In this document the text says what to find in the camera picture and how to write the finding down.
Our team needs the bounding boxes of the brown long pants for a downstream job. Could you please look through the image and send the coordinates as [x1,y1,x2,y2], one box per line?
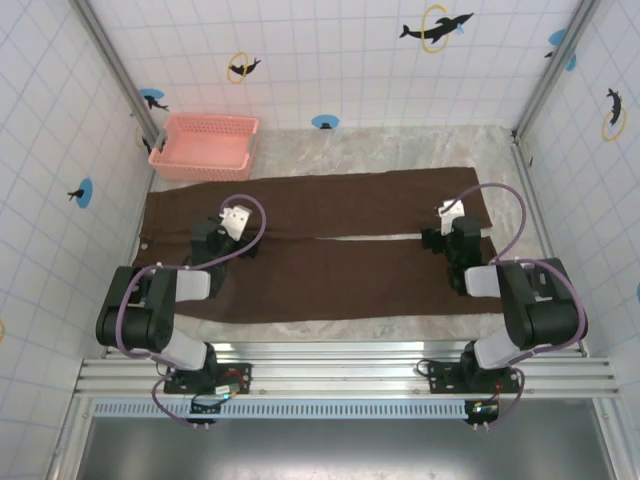
[130,167,504,326]

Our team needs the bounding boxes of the pink plastic basket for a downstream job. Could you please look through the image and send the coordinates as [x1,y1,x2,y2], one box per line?
[148,113,261,182]

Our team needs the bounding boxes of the fish blue circle sticker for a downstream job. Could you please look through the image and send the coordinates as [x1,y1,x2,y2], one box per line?
[67,177,95,209]

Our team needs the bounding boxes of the shark blue circle sticker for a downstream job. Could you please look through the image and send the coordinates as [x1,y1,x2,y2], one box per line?
[138,88,170,113]

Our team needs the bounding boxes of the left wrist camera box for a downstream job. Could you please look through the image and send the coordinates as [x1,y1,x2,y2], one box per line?
[219,203,251,239]

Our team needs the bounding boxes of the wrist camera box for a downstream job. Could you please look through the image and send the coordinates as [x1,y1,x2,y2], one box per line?
[437,199,466,234]
[219,203,251,239]

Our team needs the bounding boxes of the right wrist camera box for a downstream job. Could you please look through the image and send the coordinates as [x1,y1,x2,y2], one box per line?
[437,199,466,234]

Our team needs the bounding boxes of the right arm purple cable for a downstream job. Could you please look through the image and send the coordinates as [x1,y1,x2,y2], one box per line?
[442,183,587,430]

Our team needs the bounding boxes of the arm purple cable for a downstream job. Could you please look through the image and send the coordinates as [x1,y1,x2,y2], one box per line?
[115,194,268,429]
[442,183,587,430]

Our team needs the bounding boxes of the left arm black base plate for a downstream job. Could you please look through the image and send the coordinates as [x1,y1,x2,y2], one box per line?
[164,362,255,396]

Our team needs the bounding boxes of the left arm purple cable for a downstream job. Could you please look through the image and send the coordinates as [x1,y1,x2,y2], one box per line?
[115,194,268,429]

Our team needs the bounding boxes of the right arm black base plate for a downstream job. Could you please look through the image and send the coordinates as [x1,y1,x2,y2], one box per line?
[427,359,521,396]

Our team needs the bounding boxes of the aluminium mounting rail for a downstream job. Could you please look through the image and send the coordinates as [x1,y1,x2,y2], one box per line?
[74,341,621,401]

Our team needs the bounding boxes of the small dolphin yellow ring sticker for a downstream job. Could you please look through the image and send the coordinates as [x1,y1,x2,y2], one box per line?
[227,51,263,84]

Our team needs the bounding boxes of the white slotted cable duct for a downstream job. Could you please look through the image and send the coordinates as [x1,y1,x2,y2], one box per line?
[92,399,614,420]

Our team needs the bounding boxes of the right aluminium corner post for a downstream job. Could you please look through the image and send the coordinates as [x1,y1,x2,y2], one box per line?
[514,0,601,141]

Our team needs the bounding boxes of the aluminium corner post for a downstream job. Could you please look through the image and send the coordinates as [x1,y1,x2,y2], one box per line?
[74,0,162,137]
[514,0,601,141]

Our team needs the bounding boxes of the seahorse yellow ring sticker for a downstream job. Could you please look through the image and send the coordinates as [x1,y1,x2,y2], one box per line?
[601,87,629,143]

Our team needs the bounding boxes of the left aluminium corner post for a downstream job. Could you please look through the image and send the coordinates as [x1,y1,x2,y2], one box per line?
[74,0,162,137]

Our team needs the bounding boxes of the large dolphin yellow ring sticker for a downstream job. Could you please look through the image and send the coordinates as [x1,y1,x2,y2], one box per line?
[421,4,475,54]

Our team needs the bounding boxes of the blue sticker behind post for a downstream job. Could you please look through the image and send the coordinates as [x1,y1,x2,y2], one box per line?
[543,28,578,71]

